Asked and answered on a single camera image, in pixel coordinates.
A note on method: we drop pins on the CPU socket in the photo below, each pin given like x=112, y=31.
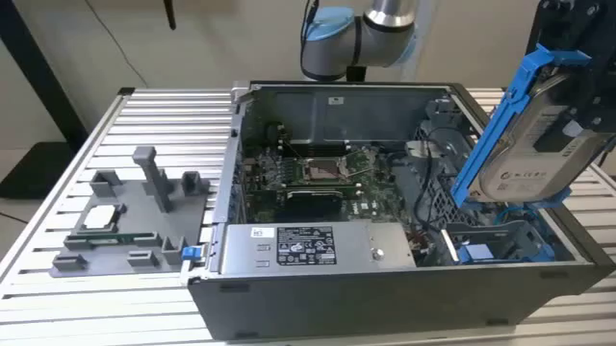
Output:
x=320, y=169

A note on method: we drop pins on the hard disk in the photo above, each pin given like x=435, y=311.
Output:
x=520, y=173

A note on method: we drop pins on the grey parts rack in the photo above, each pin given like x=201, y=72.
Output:
x=140, y=209

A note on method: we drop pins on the green motherboard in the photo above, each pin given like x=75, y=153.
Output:
x=376, y=194

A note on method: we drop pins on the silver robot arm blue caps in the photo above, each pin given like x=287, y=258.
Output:
x=337, y=47

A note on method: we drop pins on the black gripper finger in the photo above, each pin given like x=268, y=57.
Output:
x=560, y=133

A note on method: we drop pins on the black RAM slot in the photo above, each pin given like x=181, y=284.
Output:
x=313, y=142
x=313, y=148
x=313, y=145
x=313, y=151

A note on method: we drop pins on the white case sticker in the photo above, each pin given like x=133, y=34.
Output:
x=336, y=100

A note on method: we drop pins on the silver power supply unit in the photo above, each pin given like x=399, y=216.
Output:
x=241, y=252

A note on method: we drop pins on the silver CPU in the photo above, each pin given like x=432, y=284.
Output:
x=101, y=216

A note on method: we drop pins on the dark slanted frame bar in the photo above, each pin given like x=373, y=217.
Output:
x=39, y=72

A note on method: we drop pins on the blue disk carrier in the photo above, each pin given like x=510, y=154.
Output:
x=474, y=253

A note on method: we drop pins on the black hanging antenna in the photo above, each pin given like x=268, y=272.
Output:
x=169, y=14

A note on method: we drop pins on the black graphics card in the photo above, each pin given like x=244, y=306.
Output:
x=311, y=205

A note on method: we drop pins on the black open PC case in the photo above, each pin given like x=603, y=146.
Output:
x=337, y=306

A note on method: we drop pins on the thin metal locking lever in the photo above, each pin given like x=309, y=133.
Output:
x=295, y=150

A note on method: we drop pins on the green RAM stick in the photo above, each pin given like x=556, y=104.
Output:
x=128, y=238

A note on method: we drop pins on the black power supply label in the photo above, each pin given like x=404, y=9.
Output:
x=305, y=247

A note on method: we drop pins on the black floor mat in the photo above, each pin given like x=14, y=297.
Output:
x=34, y=169

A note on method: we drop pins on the grey metal disk bay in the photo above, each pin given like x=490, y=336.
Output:
x=448, y=196

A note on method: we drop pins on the black expansion slot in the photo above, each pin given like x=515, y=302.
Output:
x=323, y=185

